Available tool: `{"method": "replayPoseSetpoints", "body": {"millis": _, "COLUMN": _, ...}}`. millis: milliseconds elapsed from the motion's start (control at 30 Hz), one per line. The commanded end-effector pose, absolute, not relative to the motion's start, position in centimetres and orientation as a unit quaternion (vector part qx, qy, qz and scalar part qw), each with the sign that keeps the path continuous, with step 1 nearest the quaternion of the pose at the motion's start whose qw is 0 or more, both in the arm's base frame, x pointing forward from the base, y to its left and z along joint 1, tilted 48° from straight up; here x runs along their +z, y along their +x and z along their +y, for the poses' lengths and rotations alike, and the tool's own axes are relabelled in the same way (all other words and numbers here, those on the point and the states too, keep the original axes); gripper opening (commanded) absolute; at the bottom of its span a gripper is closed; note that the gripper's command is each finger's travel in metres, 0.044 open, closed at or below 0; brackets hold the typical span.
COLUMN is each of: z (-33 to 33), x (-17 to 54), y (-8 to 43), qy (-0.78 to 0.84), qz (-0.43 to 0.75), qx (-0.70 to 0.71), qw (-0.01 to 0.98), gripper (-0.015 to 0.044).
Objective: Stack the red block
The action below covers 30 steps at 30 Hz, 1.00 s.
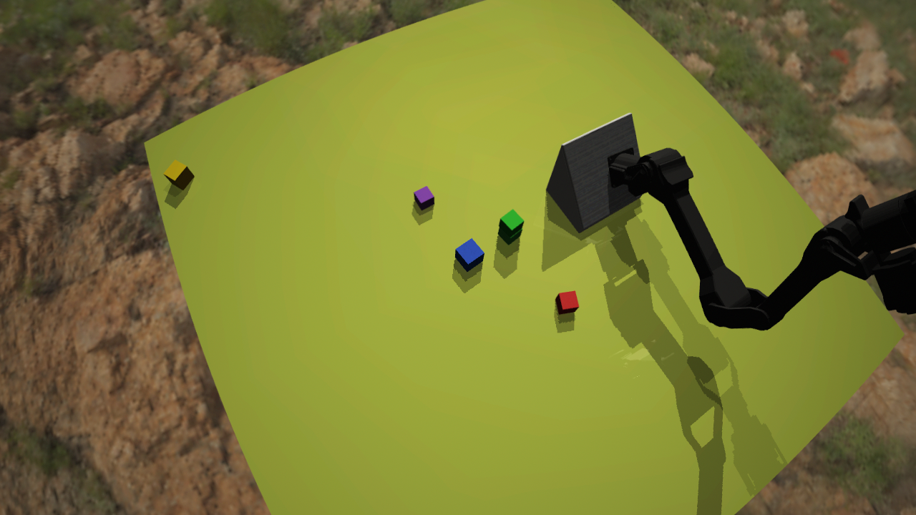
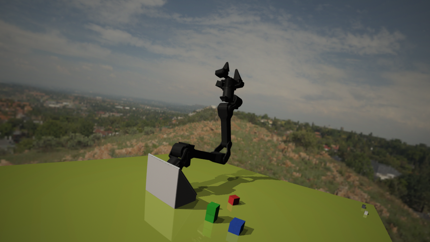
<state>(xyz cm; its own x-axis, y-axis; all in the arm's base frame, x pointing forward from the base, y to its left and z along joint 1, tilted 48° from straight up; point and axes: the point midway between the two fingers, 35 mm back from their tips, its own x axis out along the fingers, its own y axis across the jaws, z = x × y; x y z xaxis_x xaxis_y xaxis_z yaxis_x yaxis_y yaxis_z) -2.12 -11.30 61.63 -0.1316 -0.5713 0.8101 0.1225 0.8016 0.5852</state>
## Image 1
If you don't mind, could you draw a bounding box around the small purple block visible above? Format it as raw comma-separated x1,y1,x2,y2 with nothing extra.
414,186,434,210

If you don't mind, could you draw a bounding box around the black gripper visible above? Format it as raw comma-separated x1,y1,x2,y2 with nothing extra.
899,190,916,241

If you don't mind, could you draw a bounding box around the yellow cube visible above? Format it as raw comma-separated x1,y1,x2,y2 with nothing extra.
163,160,194,191

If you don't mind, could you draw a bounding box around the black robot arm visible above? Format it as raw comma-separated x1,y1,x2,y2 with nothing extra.
608,147,916,330

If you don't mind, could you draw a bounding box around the blue cube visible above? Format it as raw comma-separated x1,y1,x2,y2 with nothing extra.
455,238,484,272

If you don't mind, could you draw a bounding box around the green block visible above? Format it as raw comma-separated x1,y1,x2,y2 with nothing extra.
499,210,524,237
498,228,522,245

